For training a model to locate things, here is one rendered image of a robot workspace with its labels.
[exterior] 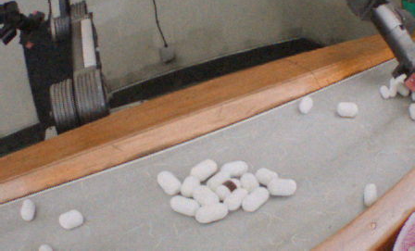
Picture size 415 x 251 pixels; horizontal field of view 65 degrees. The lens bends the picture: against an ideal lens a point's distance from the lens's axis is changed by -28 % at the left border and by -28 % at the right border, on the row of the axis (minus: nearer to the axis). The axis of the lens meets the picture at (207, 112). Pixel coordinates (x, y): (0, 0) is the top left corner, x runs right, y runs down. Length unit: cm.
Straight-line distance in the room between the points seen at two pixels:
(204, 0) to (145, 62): 54
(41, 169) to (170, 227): 23
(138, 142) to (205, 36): 219
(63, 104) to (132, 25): 181
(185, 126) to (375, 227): 35
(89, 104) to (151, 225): 36
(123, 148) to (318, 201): 28
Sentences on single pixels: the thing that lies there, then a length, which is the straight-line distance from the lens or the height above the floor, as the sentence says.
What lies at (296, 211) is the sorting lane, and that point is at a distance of 44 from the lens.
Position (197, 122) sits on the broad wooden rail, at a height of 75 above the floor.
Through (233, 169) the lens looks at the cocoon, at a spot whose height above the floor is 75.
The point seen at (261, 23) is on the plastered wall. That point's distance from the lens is 295.
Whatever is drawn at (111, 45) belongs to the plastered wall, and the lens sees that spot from 252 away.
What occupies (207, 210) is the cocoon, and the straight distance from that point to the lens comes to 43.
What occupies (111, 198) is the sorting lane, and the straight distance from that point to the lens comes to 51.
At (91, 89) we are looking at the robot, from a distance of 76.
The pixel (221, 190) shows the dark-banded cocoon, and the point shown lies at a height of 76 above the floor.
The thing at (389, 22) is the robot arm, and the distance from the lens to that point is 66.
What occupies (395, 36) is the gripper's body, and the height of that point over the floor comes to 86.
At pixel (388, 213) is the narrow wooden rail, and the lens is 40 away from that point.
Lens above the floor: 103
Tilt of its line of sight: 26 degrees down
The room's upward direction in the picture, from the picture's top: 8 degrees counter-clockwise
